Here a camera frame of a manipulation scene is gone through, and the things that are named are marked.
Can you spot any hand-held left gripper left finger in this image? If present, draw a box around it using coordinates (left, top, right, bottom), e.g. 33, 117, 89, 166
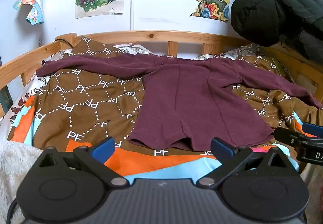
38, 136, 130, 188

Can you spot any white fluffy blanket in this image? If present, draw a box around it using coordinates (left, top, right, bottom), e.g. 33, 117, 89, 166
0, 140, 46, 224

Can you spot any brown patterned blanket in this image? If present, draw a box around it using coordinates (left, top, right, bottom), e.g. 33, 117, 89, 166
7, 36, 323, 181

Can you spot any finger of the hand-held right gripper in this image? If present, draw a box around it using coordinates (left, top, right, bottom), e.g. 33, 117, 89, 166
301, 123, 323, 138
274, 126, 307, 150

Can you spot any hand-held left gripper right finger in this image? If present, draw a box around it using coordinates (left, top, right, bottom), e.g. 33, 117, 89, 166
197, 138, 288, 188

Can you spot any black padded jacket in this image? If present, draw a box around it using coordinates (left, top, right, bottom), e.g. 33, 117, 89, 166
231, 0, 323, 61

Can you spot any maroon long-sleeve shirt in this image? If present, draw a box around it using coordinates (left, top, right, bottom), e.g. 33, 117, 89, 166
36, 53, 323, 152

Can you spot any black cable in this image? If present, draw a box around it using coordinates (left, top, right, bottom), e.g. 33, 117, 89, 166
6, 199, 19, 224

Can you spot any wooden bed frame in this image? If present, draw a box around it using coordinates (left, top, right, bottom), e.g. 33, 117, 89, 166
0, 30, 323, 117

